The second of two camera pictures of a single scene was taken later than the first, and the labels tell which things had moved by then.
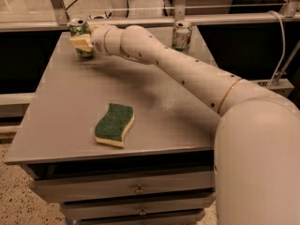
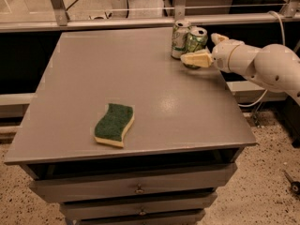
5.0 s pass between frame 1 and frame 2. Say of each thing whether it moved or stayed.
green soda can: moved
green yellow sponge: stayed
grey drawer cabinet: stayed
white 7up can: stayed
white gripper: moved
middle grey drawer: stayed
